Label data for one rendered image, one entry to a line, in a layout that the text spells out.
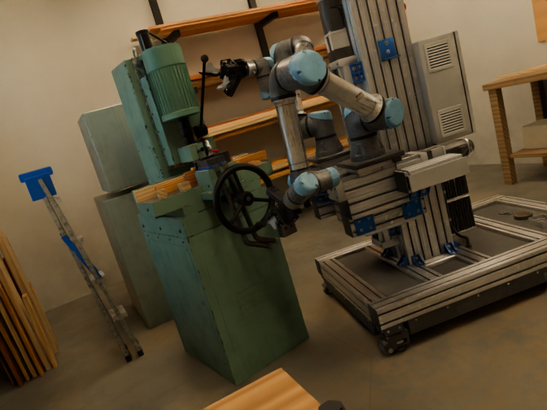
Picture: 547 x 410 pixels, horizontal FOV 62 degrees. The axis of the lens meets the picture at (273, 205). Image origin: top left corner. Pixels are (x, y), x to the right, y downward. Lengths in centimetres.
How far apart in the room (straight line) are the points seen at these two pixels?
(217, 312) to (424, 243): 104
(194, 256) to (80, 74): 283
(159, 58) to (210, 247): 83
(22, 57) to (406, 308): 365
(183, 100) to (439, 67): 114
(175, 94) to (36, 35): 262
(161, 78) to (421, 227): 137
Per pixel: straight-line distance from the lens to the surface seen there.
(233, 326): 209
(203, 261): 196
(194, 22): 425
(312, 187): 154
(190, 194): 192
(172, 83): 205
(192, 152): 206
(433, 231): 233
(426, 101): 223
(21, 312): 312
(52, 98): 443
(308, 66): 158
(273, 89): 169
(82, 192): 439
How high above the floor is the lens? 112
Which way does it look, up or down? 11 degrees down
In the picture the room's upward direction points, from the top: 16 degrees counter-clockwise
